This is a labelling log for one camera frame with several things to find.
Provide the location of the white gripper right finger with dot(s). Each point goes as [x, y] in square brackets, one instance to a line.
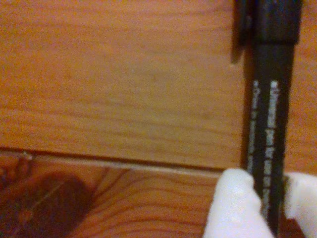
[305, 198]

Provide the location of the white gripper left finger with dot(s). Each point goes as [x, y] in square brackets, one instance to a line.
[235, 210]

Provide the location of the black pen with red end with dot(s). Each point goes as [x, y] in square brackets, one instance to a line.
[270, 124]

